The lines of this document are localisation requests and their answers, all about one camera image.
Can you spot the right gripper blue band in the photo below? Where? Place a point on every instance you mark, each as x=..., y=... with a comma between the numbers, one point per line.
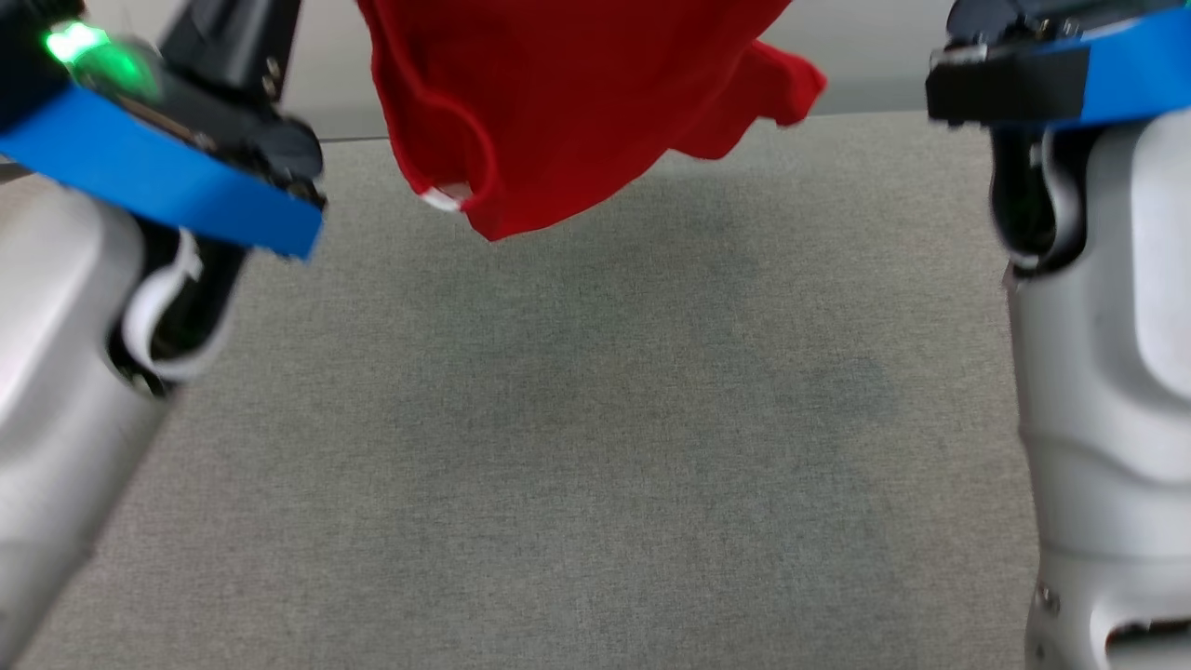
x=1070, y=84

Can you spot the red and white basketball jersey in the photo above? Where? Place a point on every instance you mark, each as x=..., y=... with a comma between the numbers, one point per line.
x=558, y=93

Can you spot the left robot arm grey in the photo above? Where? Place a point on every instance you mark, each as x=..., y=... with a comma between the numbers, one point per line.
x=65, y=372

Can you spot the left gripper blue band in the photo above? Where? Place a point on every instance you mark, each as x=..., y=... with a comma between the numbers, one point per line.
x=140, y=167

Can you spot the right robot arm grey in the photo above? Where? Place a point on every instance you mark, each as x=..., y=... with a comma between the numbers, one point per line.
x=1107, y=391

